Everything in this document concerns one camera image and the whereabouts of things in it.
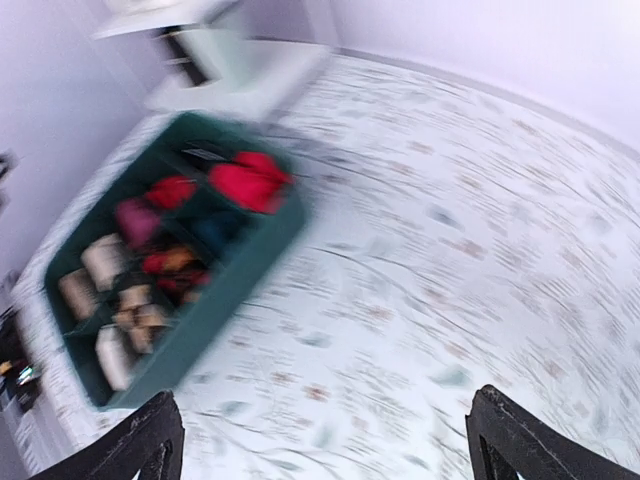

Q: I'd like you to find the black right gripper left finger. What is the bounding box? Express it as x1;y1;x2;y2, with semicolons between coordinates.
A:
31;391;185;480

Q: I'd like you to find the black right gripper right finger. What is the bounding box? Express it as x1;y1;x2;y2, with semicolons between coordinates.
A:
465;385;639;480

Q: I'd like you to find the cream and brown sock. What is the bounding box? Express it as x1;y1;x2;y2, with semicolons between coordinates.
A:
95;324;135;391

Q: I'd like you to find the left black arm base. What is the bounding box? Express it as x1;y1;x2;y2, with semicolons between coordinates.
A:
1;308;41;414

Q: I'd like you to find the argyle rolled sock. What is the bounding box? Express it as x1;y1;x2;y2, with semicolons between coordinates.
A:
142;245;210;296
113;284;169;354

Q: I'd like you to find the green divided organizer tray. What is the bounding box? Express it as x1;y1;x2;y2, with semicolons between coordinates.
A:
44;112;306;410

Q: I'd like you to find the tan rolled sock front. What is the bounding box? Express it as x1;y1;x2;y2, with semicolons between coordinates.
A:
58;268;98;322

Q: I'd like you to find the beige rolled sock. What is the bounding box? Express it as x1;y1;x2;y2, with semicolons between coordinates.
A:
81;233;130;292

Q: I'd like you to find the floral table mat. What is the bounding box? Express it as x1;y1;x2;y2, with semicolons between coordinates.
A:
9;52;640;480

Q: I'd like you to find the dark red rolled sock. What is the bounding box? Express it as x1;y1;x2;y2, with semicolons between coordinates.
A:
114;197;161;249

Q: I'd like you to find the red rolled sock middle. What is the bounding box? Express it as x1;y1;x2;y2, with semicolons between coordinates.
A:
144;175;197;211

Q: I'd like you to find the red rolled sock back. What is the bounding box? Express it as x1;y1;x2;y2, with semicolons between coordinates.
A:
208;151;293;214

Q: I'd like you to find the white shelf with black top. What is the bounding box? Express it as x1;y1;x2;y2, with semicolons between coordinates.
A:
94;1;335;123

